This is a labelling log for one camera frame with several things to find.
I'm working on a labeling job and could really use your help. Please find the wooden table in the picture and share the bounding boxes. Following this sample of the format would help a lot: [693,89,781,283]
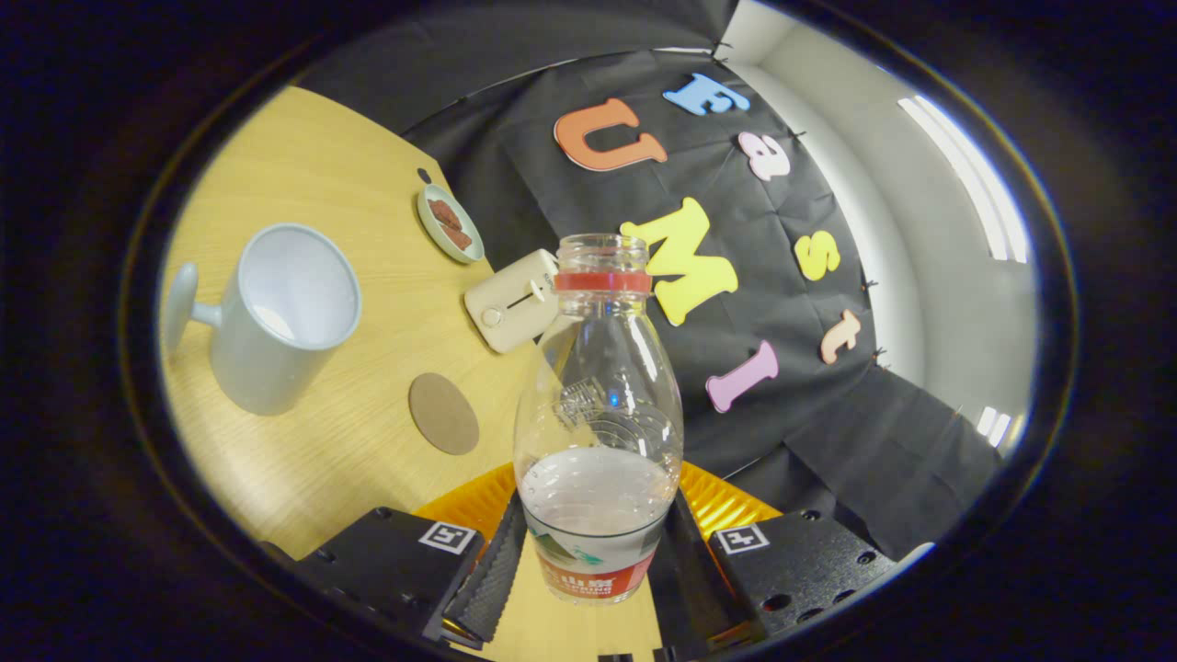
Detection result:
[158,86,663,662]

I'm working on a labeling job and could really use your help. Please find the round brown coaster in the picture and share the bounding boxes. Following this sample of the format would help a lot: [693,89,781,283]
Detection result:
[408,372,480,456]

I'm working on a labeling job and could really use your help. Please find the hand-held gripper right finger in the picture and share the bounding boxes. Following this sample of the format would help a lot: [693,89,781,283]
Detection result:
[667,462,897,649]

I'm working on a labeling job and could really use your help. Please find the clear plastic juice bottle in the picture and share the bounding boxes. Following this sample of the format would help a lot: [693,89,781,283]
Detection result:
[512,234,685,606]

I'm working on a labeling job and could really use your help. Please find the cream toaster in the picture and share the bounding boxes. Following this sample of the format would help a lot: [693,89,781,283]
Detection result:
[463,248,560,355]

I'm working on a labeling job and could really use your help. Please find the long ceiling light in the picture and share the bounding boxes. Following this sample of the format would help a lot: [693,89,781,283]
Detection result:
[897,95,1031,265]

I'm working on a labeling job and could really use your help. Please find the pale grey cup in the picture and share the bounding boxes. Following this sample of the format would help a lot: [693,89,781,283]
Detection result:
[164,223,362,417]

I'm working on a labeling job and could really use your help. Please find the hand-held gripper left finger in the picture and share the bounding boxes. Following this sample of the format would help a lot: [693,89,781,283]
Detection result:
[294,462,527,642]

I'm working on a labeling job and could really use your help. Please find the small pale green plate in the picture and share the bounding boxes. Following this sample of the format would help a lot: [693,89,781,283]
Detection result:
[417,183,486,265]

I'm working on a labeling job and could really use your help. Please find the small ceiling light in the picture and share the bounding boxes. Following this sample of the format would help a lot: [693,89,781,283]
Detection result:
[975,406,1012,449]

